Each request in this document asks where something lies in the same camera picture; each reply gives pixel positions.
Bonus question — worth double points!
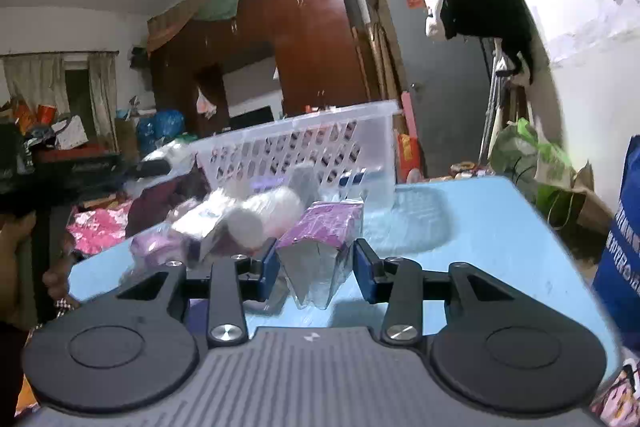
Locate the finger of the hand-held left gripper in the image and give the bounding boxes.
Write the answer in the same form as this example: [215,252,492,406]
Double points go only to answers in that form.
[126,158,172,181]

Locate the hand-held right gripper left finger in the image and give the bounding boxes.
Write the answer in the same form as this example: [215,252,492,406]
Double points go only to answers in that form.
[116,238,281,349]

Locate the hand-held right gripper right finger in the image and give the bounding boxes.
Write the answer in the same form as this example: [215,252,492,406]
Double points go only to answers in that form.
[352,238,523,348]

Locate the purple foil packet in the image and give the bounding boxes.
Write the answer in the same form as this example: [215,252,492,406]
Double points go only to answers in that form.
[276,201,367,310]

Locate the clear plastic basket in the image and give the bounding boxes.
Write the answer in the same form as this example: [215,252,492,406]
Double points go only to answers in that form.
[189,100,402,210]

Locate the person's left hand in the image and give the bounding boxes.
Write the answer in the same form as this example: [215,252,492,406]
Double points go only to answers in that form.
[0,212,77,328]

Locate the maroon clothing pile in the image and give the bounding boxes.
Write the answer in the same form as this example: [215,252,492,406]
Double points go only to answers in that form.
[126,171,212,239]

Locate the blue plastic bags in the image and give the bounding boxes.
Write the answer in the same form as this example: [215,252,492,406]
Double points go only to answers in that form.
[136,109,187,156]

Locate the pink floral bedding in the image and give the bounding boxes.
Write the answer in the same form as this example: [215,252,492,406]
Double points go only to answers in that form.
[66,201,137,259]

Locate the light purple small pack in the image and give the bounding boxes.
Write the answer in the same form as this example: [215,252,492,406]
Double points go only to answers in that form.
[131,227,192,269]

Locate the white hanging plastic bag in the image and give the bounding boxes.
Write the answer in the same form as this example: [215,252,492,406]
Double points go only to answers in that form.
[196,88,219,118]

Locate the beige curtains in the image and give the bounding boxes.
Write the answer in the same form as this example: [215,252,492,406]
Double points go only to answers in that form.
[1,51,119,148]

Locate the black monitor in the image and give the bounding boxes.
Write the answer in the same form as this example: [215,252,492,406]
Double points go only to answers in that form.
[229,105,276,131]

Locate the red sack by door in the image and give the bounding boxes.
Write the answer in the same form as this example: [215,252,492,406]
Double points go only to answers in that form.
[397,132,424,184]

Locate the pink foam roll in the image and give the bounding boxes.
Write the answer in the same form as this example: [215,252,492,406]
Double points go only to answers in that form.
[400,92,420,135]

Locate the grey door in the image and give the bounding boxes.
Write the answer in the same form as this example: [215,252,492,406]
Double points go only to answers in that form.
[377,0,497,180]

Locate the green white shopping bag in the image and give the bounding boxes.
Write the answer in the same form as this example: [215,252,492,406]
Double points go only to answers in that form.
[489,118,577,230]

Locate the brown wooden wardrobe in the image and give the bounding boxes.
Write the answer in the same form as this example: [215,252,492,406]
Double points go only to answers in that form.
[146,0,382,138]

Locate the metal crutches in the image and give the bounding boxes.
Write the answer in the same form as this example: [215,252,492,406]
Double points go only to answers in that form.
[479,51,508,164]

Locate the brown paper bag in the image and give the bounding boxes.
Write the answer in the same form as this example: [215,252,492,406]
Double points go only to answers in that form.
[545,161,617,253]

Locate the blue woven bag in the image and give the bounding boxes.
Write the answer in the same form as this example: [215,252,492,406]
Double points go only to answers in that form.
[591,136,640,314]

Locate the black hanging garment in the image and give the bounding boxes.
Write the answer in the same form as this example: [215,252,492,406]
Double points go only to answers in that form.
[442,0,537,86]

